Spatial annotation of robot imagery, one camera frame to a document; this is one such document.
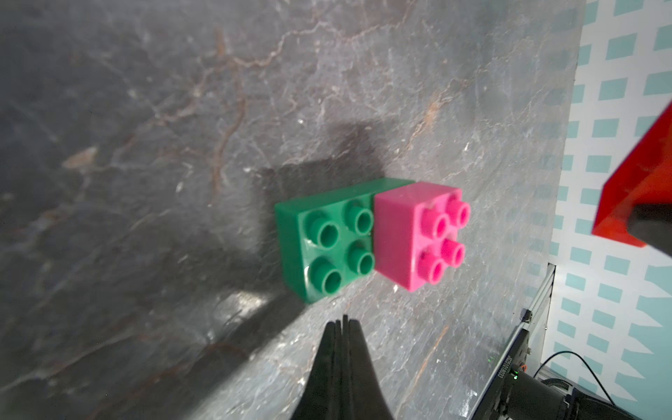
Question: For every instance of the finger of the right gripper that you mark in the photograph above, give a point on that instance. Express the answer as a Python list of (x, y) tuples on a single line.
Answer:
[(652, 224)]

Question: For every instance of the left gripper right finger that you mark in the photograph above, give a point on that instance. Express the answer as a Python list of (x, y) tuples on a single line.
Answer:
[(362, 395)]

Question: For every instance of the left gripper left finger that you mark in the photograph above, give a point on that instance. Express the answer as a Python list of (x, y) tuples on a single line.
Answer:
[(322, 395)]

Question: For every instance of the red lego brick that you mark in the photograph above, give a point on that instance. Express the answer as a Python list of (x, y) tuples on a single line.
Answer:
[(644, 177)]

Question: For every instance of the green lego brick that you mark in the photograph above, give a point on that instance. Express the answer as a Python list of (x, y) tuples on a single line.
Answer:
[(326, 240)]

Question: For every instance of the pink lego brick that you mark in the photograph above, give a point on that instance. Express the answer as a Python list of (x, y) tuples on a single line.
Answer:
[(416, 233)]

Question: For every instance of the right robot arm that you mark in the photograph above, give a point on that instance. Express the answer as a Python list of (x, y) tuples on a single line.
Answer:
[(608, 352)]

